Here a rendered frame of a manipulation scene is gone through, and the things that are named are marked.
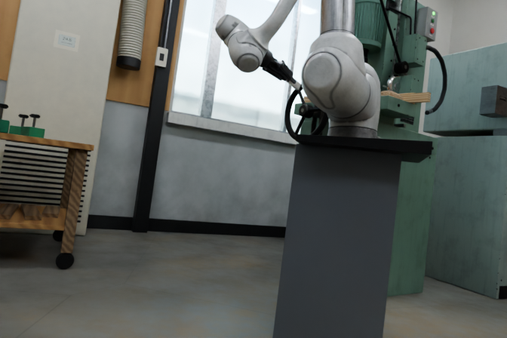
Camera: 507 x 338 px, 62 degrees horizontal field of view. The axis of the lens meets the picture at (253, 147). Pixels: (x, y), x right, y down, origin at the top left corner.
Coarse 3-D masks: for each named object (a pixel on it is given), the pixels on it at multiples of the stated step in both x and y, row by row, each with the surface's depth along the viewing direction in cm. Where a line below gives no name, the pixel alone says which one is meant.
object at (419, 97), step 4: (428, 92) 181; (404, 96) 190; (408, 96) 189; (412, 96) 187; (416, 96) 186; (420, 96) 184; (424, 96) 183; (428, 96) 181; (404, 100) 190; (408, 100) 189; (412, 100) 187; (416, 100) 185; (420, 100) 184; (424, 100) 182; (428, 100) 181
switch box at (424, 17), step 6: (420, 12) 222; (426, 12) 219; (420, 18) 222; (426, 18) 219; (432, 18) 222; (420, 24) 221; (426, 24) 219; (420, 30) 221; (426, 30) 219; (426, 36) 219; (432, 36) 222
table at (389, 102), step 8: (384, 96) 181; (296, 104) 226; (312, 104) 202; (384, 104) 180; (392, 104) 181; (400, 104) 184; (408, 104) 187; (296, 112) 225; (384, 112) 188; (392, 112) 186; (400, 112) 184; (408, 112) 188
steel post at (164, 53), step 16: (176, 0) 294; (176, 16) 295; (160, 32) 294; (160, 48) 287; (160, 64) 287; (160, 80) 290; (160, 96) 290; (160, 112) 290; (160, 128) 290; (144, 144) 288; (144, 160) 285; (144, 176) 285; (144, 192) 285; (144, 208) 285; (144, 224) 285
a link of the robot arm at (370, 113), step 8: (368, 64) 134; (368, 72) 130; (368, 80) 126; (376, 80) 131; (376, 88) 130; (376, 96) 129; (368, 104) 125; (376, 104) 130; (360, 112) 125; (368, 112) 127; (376, 112) 131; (336, 120) 130; (344, 120) 128; (352, 120) 127; (360, 120) 128; (368, 120) 129; (376, 120) 131; (368, 128) 129; (376, 128) 132
